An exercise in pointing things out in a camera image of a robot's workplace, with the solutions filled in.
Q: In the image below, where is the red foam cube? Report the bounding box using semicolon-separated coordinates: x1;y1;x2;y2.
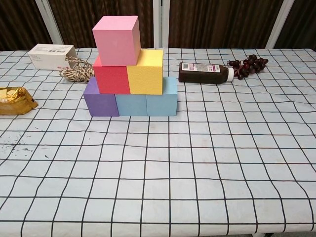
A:
93;55;131;95

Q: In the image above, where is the purple foam cube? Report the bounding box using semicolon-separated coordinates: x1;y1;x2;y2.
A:
83;77;119;117

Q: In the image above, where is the dark brown curtain panel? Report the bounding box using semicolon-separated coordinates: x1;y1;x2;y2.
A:
274;0;316;51
0;0;53;51
48;0;155;49
168;0;284;49

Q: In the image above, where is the pink foam cube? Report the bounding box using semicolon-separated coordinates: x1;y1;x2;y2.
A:
92;15;141;67

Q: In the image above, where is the light blue foam cube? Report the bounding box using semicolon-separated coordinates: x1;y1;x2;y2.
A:
115;93;148;117
146;76;178;117

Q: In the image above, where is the yellow foam cube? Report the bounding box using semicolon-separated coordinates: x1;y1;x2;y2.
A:
126;48;164;95

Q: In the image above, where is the dark brown labelled bottle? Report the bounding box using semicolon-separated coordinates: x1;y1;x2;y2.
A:
178;62;235;85

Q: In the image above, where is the gold snack package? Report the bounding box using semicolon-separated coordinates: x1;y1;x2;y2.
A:
0;86;39;116

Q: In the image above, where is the white cardboard box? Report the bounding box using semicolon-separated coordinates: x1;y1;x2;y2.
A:
27;43;78;70

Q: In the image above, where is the twisted beige rope bundle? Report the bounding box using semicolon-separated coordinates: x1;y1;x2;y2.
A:
58;56;96;84

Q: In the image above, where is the dark red grape bunch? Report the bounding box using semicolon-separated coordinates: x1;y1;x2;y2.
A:
228;54;269;80

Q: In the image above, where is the white partition frame post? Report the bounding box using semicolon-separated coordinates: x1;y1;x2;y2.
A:
266;0;295;49
34;0;64;49
152;0;170;48

